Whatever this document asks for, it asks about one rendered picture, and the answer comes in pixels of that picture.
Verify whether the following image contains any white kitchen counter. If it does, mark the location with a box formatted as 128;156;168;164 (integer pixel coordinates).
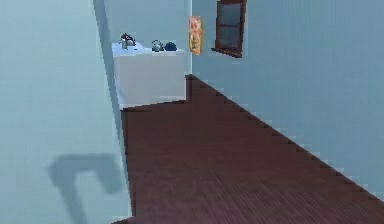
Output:
111;41;187;110

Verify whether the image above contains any dark brown framed window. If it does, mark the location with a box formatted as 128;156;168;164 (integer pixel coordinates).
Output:
211;0;248;59

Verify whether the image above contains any dark red grey appliance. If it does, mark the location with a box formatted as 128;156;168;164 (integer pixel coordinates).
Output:
120;32;137;50

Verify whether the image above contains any orange framed wall picture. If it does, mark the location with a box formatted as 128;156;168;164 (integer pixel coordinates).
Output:
188;15;204;56

